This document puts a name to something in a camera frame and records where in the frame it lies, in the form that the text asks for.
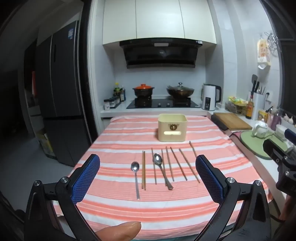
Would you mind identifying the yellow printed box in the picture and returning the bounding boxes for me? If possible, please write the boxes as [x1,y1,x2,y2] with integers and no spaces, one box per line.
[37,130,57,160]

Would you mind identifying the cream utensil holder box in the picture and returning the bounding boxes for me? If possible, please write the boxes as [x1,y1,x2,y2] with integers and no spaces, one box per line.
[158,113,187,142]

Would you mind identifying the white electric kettle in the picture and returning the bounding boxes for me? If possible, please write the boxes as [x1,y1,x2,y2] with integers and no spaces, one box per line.
[200,84,222,111]

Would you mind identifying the black gas hob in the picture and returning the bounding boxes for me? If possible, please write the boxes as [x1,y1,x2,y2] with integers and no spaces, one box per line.
[126,97,201,109]

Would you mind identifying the purple cup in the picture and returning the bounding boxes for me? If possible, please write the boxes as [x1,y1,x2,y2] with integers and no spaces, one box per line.
[270,115,282,131]

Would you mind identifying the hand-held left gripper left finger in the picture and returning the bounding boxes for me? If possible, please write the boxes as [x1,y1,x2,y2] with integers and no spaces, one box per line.
[24,153,101,241]

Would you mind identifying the yellow green snack bags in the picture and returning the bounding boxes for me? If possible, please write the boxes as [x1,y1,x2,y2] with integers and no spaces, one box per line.
[225,96,249,114]

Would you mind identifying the yellow cap sauce bottle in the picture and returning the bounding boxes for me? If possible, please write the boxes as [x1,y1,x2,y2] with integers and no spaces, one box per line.
[113,82,121,105]

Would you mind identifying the black range hood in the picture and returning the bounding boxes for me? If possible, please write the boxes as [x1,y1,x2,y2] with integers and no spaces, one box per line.
[119,39,203,69]

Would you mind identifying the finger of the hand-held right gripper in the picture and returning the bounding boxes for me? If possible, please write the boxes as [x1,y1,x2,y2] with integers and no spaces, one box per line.
[263,138,288,161]
[284,128,296,141]

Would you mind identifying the wooden cutting board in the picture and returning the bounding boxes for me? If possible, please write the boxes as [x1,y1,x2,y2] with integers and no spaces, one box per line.
[213,112,253,131]

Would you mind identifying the white teapot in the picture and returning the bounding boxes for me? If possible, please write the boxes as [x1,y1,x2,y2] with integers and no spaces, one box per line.
[252,119,269,138]

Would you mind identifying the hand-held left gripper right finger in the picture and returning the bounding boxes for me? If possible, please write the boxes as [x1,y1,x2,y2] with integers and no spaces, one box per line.
[195,155,272,241]

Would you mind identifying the small steel spoon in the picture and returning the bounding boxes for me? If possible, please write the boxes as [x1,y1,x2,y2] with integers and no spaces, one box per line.
[131,161,140,200]

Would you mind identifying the green mat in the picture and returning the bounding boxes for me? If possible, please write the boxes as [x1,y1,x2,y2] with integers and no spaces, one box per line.
[240,130,294,160]

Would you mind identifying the person's left hand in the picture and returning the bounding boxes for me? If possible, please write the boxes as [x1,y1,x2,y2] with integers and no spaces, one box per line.
[94,221,142,241]

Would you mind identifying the pink cloth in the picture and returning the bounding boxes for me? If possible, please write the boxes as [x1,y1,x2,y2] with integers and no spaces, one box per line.
[229,131,243,142]

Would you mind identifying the white wall cabinet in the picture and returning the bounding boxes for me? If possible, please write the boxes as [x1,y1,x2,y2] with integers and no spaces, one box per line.
[102,0,217,45]

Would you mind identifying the large steel spoon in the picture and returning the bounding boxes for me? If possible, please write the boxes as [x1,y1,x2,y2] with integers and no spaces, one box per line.
[153,153,174,190]

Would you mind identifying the black clay pot orange lid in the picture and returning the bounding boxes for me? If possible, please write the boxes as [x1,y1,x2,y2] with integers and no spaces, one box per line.
[132,84,155,98]

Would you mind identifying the hanging metal steamer rack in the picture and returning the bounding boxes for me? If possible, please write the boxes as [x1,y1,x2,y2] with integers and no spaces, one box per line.
[265,31,281,57]

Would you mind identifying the condiment bottles and jars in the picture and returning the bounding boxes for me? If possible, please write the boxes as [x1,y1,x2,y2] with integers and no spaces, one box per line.
[103,96,122,110]

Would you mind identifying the white knife block with knives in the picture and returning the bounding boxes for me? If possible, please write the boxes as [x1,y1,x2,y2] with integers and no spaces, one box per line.
[247,81,266,120]

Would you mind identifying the orange white striped tablecloth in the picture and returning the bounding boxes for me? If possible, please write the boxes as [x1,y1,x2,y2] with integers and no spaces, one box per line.
[52,115,270,234]

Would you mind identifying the amber oil bottle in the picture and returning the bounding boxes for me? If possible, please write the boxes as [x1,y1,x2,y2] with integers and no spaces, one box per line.
[245,97,254,120]

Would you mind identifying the hanging printed bag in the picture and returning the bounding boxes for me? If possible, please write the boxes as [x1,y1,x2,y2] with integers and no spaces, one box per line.
[257,38,271,70]

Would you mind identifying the dark grey refrigerator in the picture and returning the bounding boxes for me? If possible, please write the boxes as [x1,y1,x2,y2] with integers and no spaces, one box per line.
[35,20,92,167]

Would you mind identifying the wok with glass lid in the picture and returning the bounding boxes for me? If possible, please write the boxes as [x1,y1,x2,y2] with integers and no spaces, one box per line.
[166,82,195,98]

